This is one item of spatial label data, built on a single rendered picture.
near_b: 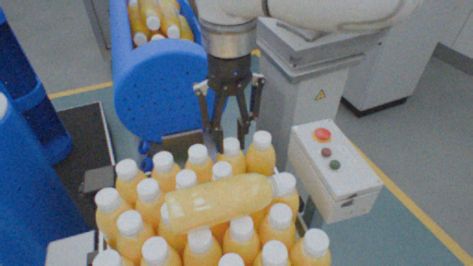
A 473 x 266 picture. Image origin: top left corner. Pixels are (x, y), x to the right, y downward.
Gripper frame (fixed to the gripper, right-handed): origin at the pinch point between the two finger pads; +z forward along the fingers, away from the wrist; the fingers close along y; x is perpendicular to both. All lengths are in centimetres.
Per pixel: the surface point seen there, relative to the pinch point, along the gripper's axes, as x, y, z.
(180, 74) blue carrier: -18.7, 6.7, -5.0
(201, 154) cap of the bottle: 1.5, 6.6, 2.0
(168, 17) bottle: -58, 4, -2
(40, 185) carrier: -31, 53, 35
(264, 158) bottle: 2.8, -7.0, 6.1
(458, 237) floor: -3, -125, 112
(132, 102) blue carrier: -18.7, 19.0, 0.7
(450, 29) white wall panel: -158, -249, 83
